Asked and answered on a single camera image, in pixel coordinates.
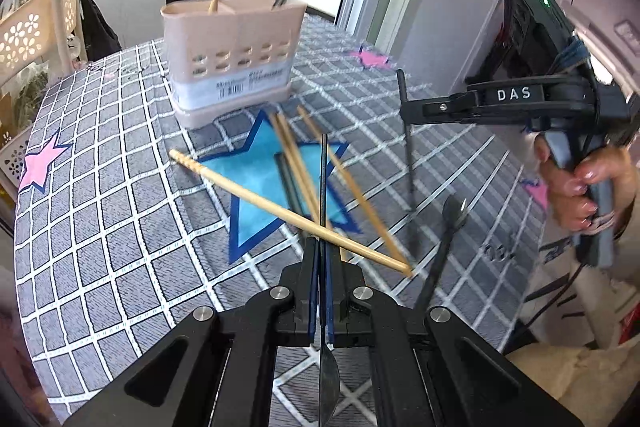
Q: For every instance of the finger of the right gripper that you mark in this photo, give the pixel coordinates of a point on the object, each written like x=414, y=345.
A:
x=410, y=136

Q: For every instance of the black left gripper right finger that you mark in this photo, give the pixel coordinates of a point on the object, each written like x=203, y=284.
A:
x=429, y=368

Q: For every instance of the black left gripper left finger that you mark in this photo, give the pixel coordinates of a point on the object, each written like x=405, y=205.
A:
x=214, y=368

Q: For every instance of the wooden chopstick crossing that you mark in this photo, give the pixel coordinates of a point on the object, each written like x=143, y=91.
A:
x=288, y=216

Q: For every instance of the pink plastic utensil holder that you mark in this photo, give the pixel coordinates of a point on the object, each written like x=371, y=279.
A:
x=238, y=56

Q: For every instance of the person right hand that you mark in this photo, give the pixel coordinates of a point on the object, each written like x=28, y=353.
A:
x=572, y=209

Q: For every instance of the pink star sticker far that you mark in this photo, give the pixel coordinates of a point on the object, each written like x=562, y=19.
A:
x=369, y=59

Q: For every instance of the pink star sticker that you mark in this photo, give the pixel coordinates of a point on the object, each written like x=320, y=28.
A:
x=369, y=59
x=37, y=165

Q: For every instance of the wooden chopstick right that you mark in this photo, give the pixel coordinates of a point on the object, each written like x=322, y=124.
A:
x=306, y=188

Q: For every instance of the wooden chopstick pair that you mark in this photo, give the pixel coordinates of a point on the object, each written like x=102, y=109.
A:
x=295, y=171
x=305, y=171

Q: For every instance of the black fork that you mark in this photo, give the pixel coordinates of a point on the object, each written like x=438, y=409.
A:
x=454, y=214

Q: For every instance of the blue star sticker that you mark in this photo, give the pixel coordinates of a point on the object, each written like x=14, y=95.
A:
x=254, y=166

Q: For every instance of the grey checked tablecloth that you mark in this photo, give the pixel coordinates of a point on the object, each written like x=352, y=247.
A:
x=119, y=243

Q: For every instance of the pink star sticker left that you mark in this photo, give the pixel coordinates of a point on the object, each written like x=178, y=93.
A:
x=37, y=165

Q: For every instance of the beige plastic storage rack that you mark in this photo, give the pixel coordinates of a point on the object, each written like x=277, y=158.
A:
x=38, y=30

